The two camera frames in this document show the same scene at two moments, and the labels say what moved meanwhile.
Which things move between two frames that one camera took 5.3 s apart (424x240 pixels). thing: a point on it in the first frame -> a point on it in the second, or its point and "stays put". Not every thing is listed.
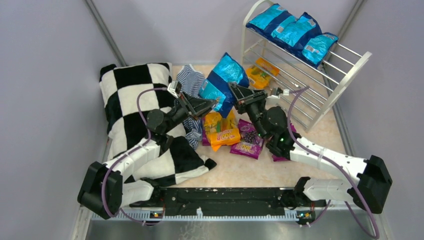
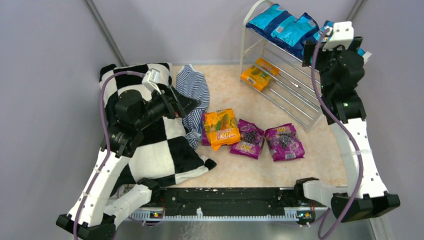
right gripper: (248, 99) -> (308, 52)
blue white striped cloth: (191, 80) stays put
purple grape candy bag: (249, 142) stays put
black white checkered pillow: (129, 92) stays put
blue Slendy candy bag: (215, 86) -> (325, 32)
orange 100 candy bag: (220, 131) stays put
